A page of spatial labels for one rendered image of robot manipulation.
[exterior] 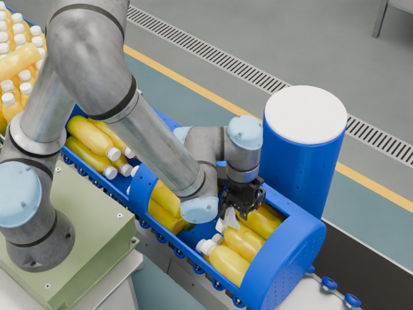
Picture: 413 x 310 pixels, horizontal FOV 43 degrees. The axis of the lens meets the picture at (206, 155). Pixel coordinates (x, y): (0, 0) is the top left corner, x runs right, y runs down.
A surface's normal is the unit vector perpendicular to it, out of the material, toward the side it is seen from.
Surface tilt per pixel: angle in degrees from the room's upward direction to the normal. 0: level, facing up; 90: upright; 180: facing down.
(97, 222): 5
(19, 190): 11
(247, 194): 89
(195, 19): 0
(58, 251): 73
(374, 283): 0
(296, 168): 90
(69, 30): 30
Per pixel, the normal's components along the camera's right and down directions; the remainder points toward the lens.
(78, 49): 0.04, 0.11
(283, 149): -0.60, 0.61
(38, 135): -0.10, 0.76
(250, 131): 0.00, -0.67
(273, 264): -0.40, -0.22
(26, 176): -0.05, -0.50
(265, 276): -0.51, -0.03
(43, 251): 0.44, 0.47
